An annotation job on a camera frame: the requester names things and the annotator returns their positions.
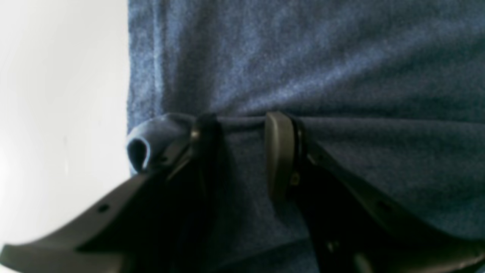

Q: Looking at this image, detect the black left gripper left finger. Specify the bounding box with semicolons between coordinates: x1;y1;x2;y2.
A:
1;114;222;273

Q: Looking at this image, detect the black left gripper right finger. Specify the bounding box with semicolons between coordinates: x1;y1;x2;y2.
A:
264;111;485;273

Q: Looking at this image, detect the navy blue T-shirt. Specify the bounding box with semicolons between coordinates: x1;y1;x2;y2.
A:
127;0;484;273

